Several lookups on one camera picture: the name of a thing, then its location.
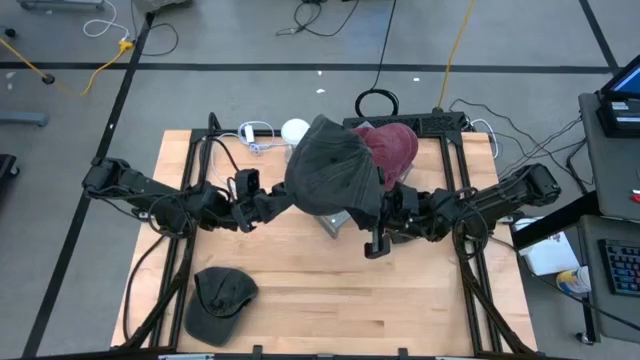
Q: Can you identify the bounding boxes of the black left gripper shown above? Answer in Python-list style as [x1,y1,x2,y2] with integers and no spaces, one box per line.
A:
[230,168,297,234]

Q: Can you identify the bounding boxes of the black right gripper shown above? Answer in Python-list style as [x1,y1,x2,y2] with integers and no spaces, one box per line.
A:
[363,183,454,260]

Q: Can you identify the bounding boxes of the dark grey baseball cap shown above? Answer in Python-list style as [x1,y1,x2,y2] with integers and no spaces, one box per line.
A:
[183,266,260,347]
[283,113,384,231]

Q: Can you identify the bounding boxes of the maroon baseball cap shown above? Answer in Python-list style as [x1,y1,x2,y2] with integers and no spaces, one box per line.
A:
[352,123,420,191]

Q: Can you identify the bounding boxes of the black perforated plate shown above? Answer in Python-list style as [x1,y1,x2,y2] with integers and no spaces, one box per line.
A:
[342,111,467,140]

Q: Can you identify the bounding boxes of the white paper box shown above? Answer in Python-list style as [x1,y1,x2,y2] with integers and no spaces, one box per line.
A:
[513,217,581,277]

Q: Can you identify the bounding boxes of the white wipes canister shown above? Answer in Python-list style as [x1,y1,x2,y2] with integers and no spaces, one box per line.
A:
[555,266,593,297]

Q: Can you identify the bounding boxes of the grey desk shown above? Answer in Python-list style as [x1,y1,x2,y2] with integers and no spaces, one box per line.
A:
[574,214,640,346]
[578,91,640,222]

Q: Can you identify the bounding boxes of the black keyboard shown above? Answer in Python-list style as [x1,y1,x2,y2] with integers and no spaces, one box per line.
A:
[597,238,640,298]

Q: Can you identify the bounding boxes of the black laptop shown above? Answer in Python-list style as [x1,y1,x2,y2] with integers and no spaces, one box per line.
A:
[596,53,640,140]

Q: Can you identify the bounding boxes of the grey metal furniture foot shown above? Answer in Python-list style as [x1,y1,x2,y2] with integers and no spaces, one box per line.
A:
[0,111,50,128]

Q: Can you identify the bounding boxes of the white coiled cable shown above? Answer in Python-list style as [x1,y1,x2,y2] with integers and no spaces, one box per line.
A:
[209,119,294,187]

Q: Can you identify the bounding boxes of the white-topped round post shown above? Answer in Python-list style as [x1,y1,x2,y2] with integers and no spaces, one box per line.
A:
[280,117,312,149]

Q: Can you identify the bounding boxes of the black hanging cable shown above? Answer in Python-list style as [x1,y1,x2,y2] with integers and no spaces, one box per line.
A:
[353,0,400,119]

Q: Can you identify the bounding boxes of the black cable bundle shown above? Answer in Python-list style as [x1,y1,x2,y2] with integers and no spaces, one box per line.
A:
[448,97,597,197]

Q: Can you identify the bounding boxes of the yellow hanging power cord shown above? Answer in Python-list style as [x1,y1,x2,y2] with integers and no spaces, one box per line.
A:
[437,0,477,112]

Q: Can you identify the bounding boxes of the black floor cable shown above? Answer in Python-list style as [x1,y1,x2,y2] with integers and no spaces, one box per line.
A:
[275,0,362,39]
[131,0,180,58]

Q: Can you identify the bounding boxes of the yellow floor extension cord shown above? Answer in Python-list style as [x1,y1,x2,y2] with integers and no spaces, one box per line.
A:
[0,37,135,98]

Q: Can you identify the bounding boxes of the white floor cable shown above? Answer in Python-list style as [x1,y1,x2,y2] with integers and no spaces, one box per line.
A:
[82,0,131,42]

